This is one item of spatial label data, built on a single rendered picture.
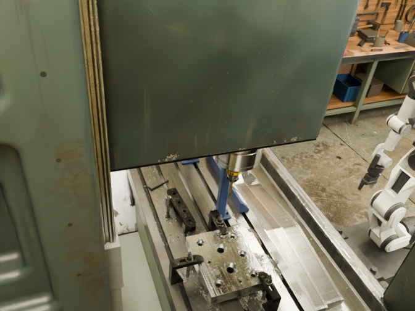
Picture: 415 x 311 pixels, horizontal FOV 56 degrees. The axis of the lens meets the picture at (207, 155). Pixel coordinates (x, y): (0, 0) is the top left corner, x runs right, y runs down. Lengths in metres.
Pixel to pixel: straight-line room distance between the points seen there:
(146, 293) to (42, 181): 1.26
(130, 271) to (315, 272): 0.88
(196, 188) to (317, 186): 1.83
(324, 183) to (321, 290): 1.85
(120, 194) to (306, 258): 1.03
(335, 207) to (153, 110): 2.70
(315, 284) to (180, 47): 1.38
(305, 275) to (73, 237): 1.32
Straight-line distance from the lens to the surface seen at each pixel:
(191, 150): 1.04
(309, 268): 1.99
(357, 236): 3.05
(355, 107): 4.59
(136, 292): 1.91
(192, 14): 0.87
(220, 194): 1.72
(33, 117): 0.65
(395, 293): 1.85
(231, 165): 1.21
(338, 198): 3.58
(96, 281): 0.95
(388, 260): 3.00
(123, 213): 2.16
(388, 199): 2.61
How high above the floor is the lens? 2.21
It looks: 37 degrees down
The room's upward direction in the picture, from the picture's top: 6 degrees clockwise
